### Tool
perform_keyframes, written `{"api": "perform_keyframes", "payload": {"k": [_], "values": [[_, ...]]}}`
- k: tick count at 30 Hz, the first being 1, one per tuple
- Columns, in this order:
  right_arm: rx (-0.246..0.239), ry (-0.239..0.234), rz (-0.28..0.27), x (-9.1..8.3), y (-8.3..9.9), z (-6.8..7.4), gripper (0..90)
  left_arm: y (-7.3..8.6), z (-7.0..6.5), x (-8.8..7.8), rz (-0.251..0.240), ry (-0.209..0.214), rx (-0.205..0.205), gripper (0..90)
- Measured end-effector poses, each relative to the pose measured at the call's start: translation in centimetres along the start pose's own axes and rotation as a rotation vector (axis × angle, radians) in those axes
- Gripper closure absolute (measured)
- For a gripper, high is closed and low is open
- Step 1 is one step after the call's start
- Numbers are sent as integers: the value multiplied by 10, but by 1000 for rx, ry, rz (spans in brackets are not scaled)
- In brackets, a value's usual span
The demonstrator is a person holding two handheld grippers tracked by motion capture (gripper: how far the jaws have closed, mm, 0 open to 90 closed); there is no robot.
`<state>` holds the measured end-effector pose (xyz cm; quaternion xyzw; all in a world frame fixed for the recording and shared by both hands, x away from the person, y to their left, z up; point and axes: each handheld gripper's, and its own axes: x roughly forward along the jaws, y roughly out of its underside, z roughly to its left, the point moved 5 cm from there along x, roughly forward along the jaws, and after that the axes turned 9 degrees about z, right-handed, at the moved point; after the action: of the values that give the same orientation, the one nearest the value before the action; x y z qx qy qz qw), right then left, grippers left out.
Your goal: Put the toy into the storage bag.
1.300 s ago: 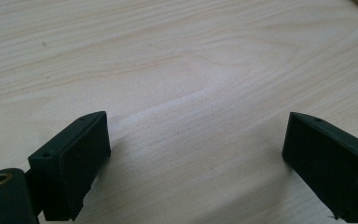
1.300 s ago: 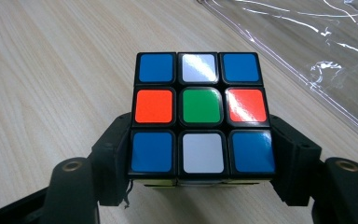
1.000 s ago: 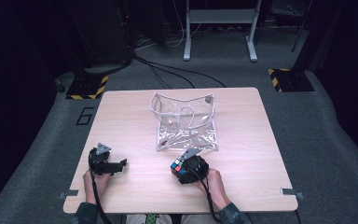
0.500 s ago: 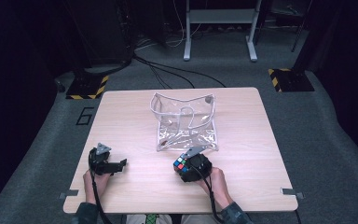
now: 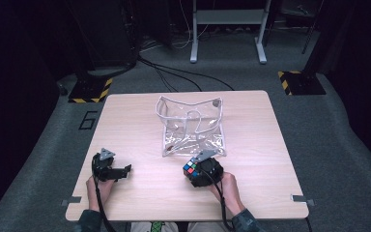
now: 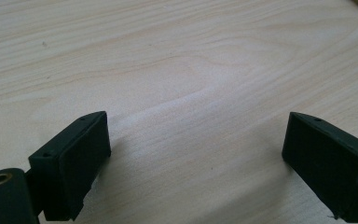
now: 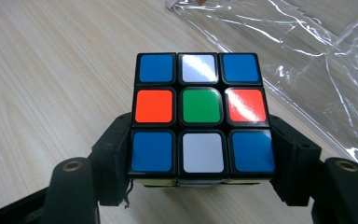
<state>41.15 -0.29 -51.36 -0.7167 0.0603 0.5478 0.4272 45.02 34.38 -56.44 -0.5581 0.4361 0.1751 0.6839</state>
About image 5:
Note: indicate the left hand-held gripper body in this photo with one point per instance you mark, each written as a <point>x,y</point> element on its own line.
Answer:
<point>102,169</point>

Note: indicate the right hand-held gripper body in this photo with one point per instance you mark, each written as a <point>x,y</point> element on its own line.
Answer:
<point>212,172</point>

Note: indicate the multicoloured puzzle cube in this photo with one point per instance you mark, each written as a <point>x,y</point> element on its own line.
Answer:
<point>190,168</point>

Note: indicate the clear plastic bag white trim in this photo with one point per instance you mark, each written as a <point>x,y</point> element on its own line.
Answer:
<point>190,129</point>

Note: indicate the person's left hand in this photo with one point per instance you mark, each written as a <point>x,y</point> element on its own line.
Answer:
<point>98,195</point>

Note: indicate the person's right hand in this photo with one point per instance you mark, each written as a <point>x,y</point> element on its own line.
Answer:
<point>230,193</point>

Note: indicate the grey tape strip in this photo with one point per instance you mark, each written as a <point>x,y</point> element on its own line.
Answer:
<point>302,199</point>
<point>71,201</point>

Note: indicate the black cabinet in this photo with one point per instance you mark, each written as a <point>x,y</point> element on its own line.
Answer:
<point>109,32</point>

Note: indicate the thin black tripod leg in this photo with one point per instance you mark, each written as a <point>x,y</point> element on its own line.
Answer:
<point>310,32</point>

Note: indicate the black base plate yellow stripes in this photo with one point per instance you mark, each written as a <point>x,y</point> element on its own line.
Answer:
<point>88,90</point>
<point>302,83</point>

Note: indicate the white metal desk frame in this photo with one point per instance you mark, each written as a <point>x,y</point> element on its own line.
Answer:
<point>228,16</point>

